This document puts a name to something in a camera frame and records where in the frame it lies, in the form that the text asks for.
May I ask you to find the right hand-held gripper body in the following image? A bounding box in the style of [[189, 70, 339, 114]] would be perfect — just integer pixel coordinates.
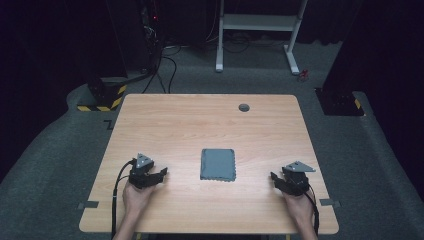
[[282, 160, 316, 197]]

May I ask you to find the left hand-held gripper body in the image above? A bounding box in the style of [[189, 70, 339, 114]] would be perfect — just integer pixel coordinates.
[[128, 152, 156, 190]]

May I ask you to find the grey cloth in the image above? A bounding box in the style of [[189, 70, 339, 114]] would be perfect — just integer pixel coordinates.
[[199, 148, 237, 183]]

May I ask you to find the person's left hand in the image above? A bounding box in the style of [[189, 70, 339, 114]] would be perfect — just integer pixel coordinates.
[[122, 183, 156, 216]]

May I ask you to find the person's right hand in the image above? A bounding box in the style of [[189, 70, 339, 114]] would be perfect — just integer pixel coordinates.
[[282, 192, 315, 224]]

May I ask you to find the grey tape strip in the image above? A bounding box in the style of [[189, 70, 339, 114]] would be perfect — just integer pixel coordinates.
[[319, 198, 342, 208], [77, 200, 100, 210]]

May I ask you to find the black yellow striped stand base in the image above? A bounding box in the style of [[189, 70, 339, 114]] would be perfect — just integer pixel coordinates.
[[76, 76, 129, 113]]

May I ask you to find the black base with yellow mark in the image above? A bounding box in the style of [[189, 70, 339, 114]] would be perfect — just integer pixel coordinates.
[[314, 87, 365, 117]]

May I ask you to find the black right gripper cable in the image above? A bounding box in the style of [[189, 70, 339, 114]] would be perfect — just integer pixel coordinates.
[[303, 190, 320, 236]]

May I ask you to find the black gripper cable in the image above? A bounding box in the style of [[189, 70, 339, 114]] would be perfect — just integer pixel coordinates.
[[111, 159, 137, 240], [303, 190, 320, 236]]

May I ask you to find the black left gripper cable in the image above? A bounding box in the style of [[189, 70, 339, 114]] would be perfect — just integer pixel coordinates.
[[111, 159, 137, 240]]

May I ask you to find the black floor cable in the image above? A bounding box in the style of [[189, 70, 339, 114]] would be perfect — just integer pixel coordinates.
[[142, 54, 178, 95]]

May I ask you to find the dark equipment rack with cables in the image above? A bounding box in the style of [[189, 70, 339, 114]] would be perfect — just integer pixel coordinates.
[[139, 0, 165, 73]]

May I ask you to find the white metal stand frame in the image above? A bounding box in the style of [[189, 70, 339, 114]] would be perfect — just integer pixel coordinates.
[[214, 0, 309, 76]]

